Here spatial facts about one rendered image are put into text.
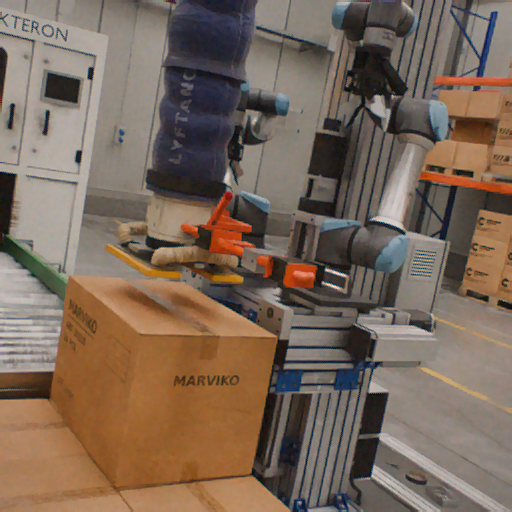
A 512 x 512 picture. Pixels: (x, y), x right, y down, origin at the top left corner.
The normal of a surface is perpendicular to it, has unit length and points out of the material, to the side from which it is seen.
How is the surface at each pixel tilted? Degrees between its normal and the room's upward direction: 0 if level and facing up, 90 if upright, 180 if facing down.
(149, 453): 90
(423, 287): 90
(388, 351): 90
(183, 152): 75
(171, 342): 90
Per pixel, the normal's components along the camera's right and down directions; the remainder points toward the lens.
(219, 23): 0.26, -0.07
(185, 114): -0.04, -0.22
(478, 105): -0.85, -0.10
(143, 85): 0.52, 0.22
